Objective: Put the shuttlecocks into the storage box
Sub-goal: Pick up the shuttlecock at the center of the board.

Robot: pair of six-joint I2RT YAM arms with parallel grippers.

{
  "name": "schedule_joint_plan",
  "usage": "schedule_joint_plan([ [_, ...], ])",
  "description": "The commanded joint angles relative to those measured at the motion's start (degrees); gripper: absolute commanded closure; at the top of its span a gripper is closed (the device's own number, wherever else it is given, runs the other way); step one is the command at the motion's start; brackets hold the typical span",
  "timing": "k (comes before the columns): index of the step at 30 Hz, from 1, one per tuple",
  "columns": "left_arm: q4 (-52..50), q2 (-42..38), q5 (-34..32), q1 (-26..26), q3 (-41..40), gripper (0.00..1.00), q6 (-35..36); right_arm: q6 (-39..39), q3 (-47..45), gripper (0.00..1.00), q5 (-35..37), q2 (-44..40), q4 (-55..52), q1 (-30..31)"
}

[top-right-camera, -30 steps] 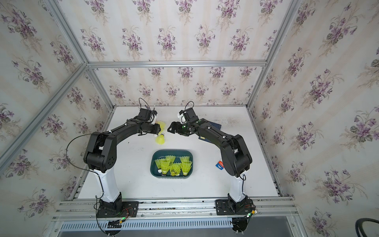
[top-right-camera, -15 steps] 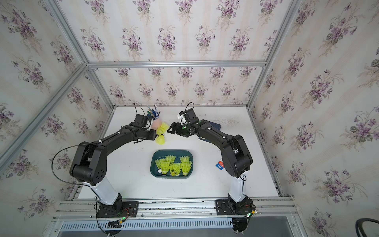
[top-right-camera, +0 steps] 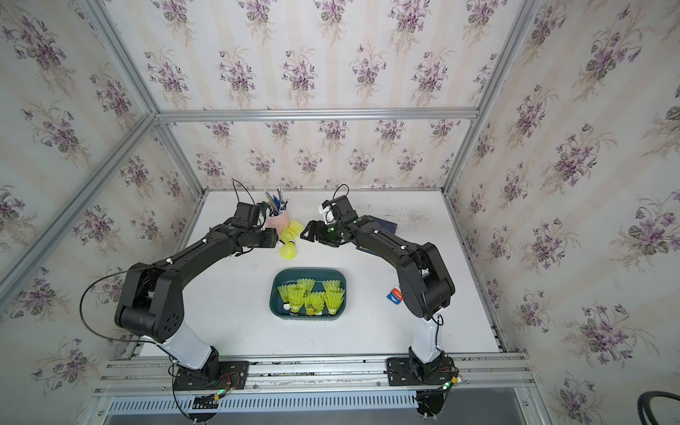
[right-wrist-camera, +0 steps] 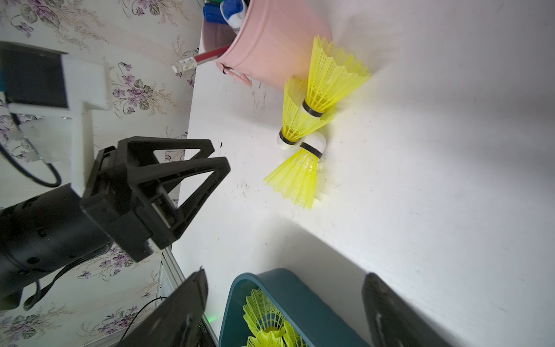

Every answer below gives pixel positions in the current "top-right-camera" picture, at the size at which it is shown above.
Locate yellow shuttlecock seven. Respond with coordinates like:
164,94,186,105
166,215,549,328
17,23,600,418
297,278,316,292

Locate yellow shuttlecock nine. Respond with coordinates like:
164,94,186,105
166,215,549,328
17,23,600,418
288,288,306,315

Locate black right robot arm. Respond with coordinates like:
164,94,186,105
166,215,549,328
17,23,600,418
301,215,455,367

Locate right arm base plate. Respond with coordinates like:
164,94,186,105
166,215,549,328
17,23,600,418
386,352,460,387

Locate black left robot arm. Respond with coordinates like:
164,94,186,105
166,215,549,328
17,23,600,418
114,221,279,370

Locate blue book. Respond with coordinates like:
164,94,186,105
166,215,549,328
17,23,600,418
356,217,398,255

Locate yellow shuttlecock six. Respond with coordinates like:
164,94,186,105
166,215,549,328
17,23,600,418
277,284,290,312

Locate teal plastic storage box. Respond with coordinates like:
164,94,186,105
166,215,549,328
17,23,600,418
268,267,347,321

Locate pens in cup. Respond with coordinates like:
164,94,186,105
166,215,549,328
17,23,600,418
263,187,289,216

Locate yellow shuttlecock four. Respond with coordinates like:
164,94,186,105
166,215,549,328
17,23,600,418
305,291,325,316

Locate aluminium front rail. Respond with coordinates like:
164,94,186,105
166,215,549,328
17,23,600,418
94,352,537,397

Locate yellow shuttlecock five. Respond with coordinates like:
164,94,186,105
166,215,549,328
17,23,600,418
279,241,297,260

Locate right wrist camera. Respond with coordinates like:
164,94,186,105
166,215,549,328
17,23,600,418
320,196,359,225

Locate red blue white packet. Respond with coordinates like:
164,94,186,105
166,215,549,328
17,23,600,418
387,286,404,306

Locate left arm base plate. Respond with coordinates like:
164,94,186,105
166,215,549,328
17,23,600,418
173,361,250,391

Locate yellow shuttlecock eight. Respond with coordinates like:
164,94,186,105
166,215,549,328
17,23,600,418
322,280,342,292

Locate pink pen cup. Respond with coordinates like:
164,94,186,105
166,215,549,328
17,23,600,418
267,212,291,235

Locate yellow shuttlecock twelve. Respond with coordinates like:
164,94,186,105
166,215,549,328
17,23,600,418
324,289,345,316

